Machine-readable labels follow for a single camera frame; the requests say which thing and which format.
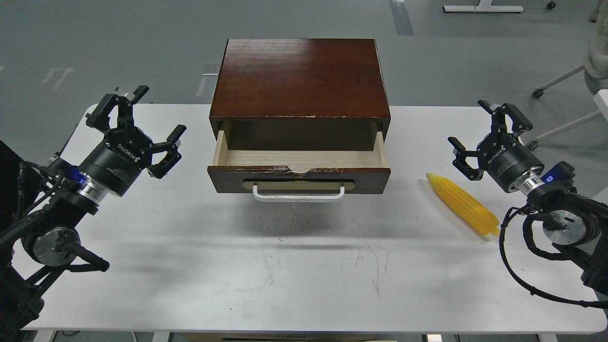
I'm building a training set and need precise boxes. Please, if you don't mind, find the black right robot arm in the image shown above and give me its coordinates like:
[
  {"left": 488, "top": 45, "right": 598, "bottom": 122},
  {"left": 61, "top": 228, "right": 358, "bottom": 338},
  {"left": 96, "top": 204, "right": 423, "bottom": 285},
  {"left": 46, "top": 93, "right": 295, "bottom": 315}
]
[{"left": 448, "top": 100, "right": 608, "bottom": 309}]

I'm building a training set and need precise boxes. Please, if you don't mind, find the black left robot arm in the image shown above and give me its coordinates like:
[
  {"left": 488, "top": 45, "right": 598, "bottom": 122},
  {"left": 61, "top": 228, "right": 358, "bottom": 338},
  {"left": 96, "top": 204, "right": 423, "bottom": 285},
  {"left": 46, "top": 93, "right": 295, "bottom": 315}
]
[{"left": 0, "top": 85, "right": 186, "bottom": 342}]

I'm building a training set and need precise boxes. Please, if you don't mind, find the white table foot background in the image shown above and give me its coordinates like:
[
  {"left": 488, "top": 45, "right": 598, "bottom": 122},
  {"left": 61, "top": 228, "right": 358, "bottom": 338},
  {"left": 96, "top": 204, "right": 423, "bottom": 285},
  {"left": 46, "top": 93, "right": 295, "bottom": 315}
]
[{"left": 442, "top": 0, "right": 524, "bottom": 13}]

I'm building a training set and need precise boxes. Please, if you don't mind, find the white chair with wheeled base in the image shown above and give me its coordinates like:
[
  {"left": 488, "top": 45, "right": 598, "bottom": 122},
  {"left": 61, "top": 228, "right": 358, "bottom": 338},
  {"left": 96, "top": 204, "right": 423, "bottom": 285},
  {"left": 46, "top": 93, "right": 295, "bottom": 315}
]
[{"left": 526, "top": 0, "right": 607, "bottom": 150}]

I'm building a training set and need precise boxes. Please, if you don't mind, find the dark wooden cabinet box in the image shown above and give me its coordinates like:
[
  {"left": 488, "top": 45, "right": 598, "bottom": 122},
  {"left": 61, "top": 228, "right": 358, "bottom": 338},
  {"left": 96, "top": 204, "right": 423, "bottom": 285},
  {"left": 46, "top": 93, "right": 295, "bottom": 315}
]
[{"left": 209, "top": 38, "right": 391, "bottom": 150}]

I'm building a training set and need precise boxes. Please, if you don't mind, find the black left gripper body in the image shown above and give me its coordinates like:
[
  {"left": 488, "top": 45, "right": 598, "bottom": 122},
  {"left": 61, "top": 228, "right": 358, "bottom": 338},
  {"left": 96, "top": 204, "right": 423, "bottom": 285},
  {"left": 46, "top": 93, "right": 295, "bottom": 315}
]
[{"left": 79, "top": 128, "right": 152, "bottom": 197}]

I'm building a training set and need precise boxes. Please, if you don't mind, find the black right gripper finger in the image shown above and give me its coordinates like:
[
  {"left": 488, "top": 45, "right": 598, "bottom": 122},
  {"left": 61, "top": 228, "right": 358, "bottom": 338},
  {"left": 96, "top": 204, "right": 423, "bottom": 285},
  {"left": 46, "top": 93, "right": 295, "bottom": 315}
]
[
  {"left": 477, "top": 100, "right": 533, "bottom": 138},
  {"left": 447, "top": 137, "right": 484, "bottom": 181}
]

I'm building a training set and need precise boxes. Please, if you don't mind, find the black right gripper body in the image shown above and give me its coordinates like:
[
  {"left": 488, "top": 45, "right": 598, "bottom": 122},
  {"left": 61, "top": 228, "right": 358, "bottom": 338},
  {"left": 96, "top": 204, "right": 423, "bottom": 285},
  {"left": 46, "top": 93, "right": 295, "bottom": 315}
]
[{"left": 477, "top": 133, "right": 545, "bottom": 193}]

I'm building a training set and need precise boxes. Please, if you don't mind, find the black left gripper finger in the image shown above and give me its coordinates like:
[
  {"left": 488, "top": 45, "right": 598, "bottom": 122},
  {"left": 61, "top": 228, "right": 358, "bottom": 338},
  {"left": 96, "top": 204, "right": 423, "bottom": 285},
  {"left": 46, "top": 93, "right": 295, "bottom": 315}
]
[
  {"left": 85, "top": 85, "right": 150, "bottom": 134},
  {"left": 147, "top": 125, "right": 187, "bottom": 179}
]

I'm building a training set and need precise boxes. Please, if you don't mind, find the yellow corn cob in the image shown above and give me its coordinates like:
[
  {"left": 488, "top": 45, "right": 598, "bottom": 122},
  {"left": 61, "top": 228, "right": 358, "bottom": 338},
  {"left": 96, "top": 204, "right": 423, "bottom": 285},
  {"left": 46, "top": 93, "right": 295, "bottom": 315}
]
[{"left": 426, "top": 172, "right": 500, "bottom": 236}]

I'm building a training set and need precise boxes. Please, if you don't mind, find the wooden drawer with white handle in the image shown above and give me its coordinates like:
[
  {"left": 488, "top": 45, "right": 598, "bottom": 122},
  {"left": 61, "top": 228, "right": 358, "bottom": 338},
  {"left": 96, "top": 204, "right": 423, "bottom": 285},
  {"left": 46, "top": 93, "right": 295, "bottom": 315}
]
[{"left": 207, "top": 131, "right": 391, "bottom": 197}]

